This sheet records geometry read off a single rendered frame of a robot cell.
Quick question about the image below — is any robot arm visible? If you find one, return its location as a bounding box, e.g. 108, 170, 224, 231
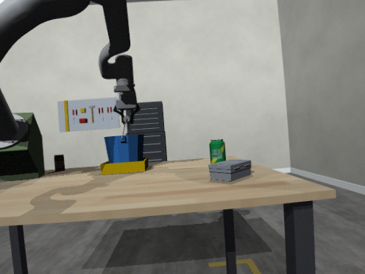
0, 0, 135, 150

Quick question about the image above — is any yellow square tray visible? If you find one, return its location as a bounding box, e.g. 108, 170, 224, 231
100, 157, 148, 175

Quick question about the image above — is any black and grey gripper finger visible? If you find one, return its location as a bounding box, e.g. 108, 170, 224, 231
130, 104, 140, 124
113, 106, 125, 124

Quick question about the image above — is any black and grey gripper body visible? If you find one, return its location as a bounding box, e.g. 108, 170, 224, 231
116, 89, 137, 110

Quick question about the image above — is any grey hinged case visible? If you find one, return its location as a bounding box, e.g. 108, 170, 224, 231
208, 160, 252, 181

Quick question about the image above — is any green drink can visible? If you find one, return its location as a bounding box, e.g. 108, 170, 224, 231
209, 139, 226, 164

